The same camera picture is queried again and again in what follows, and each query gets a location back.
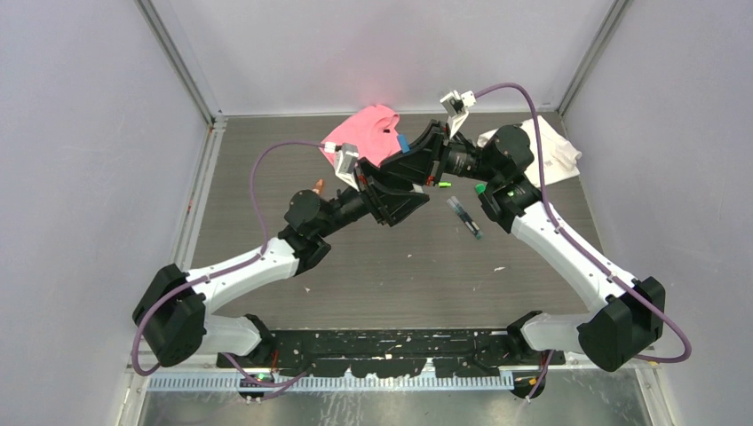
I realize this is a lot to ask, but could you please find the pink cloth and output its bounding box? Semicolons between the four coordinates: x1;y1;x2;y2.
323;105;401;166

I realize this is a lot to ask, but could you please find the black pen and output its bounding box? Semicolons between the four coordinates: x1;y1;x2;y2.
447;196;475;230

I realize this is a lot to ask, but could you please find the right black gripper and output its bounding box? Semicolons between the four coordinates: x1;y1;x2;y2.
380;119;500;186

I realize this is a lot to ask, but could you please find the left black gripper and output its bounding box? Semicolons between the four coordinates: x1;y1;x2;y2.
315;159;429;239

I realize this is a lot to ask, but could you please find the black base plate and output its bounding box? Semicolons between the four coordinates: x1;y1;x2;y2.
236;328;548;378

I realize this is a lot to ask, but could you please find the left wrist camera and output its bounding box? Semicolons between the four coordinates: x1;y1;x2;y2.
323;141;360;189

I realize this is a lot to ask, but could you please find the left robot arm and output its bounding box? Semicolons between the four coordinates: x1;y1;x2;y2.
132;162;430;367

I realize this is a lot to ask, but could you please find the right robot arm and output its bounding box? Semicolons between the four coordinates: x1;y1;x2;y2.
379;121;666;372

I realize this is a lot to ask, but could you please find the green gel pen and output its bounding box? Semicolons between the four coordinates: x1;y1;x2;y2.
448;196;483;240

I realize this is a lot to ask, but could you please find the white cloth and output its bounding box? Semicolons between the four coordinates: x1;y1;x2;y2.
514;115;583;189

